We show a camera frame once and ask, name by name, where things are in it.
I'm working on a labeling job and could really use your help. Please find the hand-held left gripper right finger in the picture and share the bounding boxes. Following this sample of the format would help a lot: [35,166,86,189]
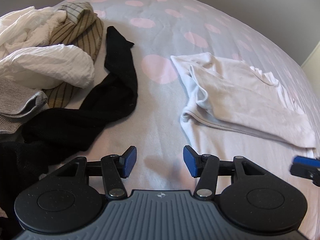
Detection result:
[183,145,267,200]

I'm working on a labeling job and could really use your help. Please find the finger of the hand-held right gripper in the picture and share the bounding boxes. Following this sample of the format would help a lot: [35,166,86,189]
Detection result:
[290,156,320,187]

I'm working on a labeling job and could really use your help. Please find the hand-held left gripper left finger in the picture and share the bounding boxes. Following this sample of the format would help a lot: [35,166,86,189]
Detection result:
[55,145,138,200]

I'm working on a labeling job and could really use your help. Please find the white sweatshirt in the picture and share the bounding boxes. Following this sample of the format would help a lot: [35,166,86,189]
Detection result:
[171,52,318,150]

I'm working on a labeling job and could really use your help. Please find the pink polka dot bed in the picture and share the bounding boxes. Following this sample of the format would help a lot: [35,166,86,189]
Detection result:
[0,0,320,240]

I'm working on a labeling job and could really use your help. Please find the black garment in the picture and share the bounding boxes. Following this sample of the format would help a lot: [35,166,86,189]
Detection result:
[0,26,138,220]

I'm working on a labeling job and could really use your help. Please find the white wardrobe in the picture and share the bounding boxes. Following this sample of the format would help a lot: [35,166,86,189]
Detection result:
[301,46,320,80]

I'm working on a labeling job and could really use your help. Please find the grey knit garment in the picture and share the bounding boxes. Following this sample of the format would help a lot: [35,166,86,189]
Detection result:
[0,76,48,134]

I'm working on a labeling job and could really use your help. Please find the white crinkled shirt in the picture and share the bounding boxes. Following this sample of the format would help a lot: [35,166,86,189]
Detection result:
[0,6,95,89]

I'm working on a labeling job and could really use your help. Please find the beige striped garment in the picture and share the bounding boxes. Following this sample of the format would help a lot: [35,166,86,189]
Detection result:
[41,2,104,109]

